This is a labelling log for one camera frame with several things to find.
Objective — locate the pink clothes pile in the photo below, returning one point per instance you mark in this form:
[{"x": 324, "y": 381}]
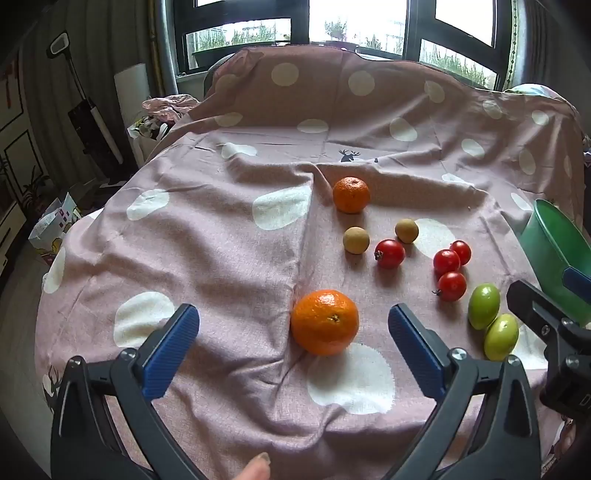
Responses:
[{"x": 168, "y": 105}]

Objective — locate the brown longan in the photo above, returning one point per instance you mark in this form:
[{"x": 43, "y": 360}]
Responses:
[
  {"x": 356, "y": 240},
  {"x": 407, "y": 230}
]

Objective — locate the green jujube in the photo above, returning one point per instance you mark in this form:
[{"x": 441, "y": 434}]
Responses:
[
  {"x": 484, "y": 306},
  {"x": 501, "y": 337}
]

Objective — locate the white printed paper bag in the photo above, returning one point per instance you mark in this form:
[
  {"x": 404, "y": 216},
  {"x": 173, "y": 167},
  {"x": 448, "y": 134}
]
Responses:
[{"x": 53, "y": 230}]

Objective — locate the person's left hand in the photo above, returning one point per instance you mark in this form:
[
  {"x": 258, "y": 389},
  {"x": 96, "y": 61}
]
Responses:
[{"x": 256, "y": 468}]

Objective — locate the large orange mandarin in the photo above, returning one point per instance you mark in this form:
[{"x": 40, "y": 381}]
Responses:
[{"x": 324, "y": 322}]

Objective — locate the black upright vacuum cleaner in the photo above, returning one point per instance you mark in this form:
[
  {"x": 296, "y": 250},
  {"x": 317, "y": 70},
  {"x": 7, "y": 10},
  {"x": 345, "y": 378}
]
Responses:
[{"x": 90, "y": 115}]

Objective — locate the green plastic bowl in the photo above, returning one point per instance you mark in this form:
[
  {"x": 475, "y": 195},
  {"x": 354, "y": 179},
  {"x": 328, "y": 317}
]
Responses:
[{"x": 549, "y": 249}]

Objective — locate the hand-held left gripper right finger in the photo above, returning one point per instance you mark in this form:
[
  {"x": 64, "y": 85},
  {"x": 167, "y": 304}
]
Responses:
[{"x": 415, "y": 355}]

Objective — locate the pink polka dot blanket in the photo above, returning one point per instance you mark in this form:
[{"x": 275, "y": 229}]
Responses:
[{"x": 207, "y": 152}]

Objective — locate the floral plastic bag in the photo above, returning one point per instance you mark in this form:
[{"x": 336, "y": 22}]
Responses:
[{"x": 147, "y": 131}]

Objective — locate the black framed window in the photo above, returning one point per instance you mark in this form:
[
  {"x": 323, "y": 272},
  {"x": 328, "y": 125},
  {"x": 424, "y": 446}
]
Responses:
[{"x": 355, "y": 18}]

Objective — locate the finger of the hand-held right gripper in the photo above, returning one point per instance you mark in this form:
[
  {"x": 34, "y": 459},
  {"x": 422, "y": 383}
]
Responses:
[
  {"x": 531, "y": 307},
  {"x": 579, "y": 281}
]

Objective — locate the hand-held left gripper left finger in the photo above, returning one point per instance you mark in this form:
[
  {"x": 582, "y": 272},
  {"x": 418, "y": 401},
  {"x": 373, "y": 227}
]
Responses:
[{"x": 171, "y": 350}]

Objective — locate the small orange mandarin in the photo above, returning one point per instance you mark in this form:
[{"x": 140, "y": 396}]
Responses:
[{"x": 351, "y": 194}]

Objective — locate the red cherry tomato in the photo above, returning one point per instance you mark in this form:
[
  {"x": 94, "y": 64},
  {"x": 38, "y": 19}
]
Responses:
[
  {"x": 461, "y": 251},
  {"x": 389, "y": 253},
  {"x": 451, "y": 285},
  {"x": 446, "y": 261}
]

